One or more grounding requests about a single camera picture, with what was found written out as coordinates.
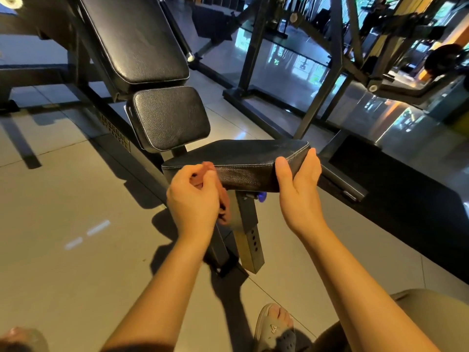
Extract person's left foot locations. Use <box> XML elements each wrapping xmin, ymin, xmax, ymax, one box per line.
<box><xmin>0</xmin><ymin>326</ymin><xmax>49</xmax><ymax>352</ymax></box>

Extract large black leather back pad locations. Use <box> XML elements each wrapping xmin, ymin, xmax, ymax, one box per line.
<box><xmin>76</xmin><ymin>0</ymin><xmax>191</xmax><ymax>95</ymax></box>

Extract person's foot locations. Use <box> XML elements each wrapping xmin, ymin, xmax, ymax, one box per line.
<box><xmin>0</xmin><ymin>326</ymin><xmax>49</xmax><ymax>352</ymax></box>
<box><xmin>265</xmin><ymin>306</ymin><xmax>295</xmax><ymax>334</ymax></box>

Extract person's left hand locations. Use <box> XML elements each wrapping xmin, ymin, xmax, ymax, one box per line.
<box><xmin>166</xmin><ymin>164</ymin><xmax>221</xmax><ymax>243</ymax></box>

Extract black rubber floor mat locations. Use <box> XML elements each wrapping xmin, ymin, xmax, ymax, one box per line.
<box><xmin>318</xmin><ymin>135</ymin><xmax>469</xmax><ymax>284</ymax></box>

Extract small black leather back pad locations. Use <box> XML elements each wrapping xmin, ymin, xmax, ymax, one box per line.
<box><xmin>126</xmin><ymin>86</ymin><xmax>212</xmax><ymax>154</ymax></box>

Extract person's left forearm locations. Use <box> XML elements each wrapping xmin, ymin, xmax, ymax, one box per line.
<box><xmin>98</xmin><ymin>232</ymin><xmax>215</xmax><ymax>352</ymax></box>

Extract person's right foot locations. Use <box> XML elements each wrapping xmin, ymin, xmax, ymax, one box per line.
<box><xmin>265</xmin><ymin>306</ymin><xmax>295</xmax><ymax>334</ymax></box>

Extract black leather seat pad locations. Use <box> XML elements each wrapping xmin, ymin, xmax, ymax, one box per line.
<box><xmin>161</xmin><ymin>139</ymin><xmax>311</xmax><ymax>193</ymax></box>

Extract person's right hand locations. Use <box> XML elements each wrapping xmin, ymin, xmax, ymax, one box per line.
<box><xmin>274</xmin><ymin>147</ymin><xmax>327</xmax><ymax>237</ymax></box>

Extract black metal bench frame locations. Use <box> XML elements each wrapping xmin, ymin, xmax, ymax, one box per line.
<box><xmin>0</xmin><ymin>0</ymin><xmax>250</xmax><ymax>279</ymax></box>

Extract black weight plate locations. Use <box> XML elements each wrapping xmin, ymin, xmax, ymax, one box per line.
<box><xmin>424</xmin><ymin>43</ymin><xmax>465</xmax><ymax>78</ymax></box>

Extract person's khaki shorts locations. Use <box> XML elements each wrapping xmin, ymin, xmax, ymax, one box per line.
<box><xmin>311</xmin><ymin>288</ymin><xmax>469</xmax><ymax>352</ymax></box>

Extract grey clog sandal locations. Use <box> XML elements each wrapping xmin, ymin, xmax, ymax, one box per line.
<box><xmin>254</xmin><ymin>303</ymin><xmax>297</xmax><ymax>352</ymax></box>

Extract black metal gym machine frame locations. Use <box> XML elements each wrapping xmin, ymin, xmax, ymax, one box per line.
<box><xmin>189</xmin><ymin>0</ymin><xmax>469</xmax><ymax>203</ymax></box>

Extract reddish brown cleaning cloth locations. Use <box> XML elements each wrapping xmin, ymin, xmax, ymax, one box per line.
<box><xmin>191</xmin><ymin>161</ymin><xmax>232</xmax><ymax>226</ymax></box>

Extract metal seat post with holes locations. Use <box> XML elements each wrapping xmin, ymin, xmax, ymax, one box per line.
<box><xmin>230</xmin><ymin>190</ymin><xmax>265</xmax><ymax>275</ymax></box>

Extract person's right forearm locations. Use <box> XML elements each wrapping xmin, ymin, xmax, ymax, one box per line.
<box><xmin>297</xmin><ymin>224</ymin><xmax>442</xmax><ymax>352</ymax></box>

